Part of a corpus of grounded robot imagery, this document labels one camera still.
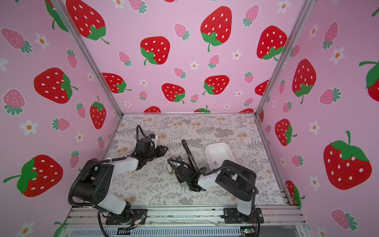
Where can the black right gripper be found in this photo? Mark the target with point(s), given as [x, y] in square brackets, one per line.
[178, 178]

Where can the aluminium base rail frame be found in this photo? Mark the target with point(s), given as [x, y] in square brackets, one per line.
[191, 221]

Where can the white plastic tray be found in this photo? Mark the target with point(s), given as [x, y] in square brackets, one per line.
[218, 152]

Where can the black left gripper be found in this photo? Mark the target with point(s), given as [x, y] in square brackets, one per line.
[160, 150]

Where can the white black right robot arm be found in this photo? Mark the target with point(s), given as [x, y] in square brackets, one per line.
[237, 180]

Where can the aluminium corner post right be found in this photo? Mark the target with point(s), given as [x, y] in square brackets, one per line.
[292, 38]

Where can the aluminium corner post left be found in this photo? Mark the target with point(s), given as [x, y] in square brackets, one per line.
[77, 38]

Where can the beige eraser block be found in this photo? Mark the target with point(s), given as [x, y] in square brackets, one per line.
[169, 169]

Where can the aluminium corner post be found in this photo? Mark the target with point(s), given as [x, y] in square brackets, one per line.
[77, 38]
[292, 38]

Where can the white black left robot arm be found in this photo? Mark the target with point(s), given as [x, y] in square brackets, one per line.
[91, 188]

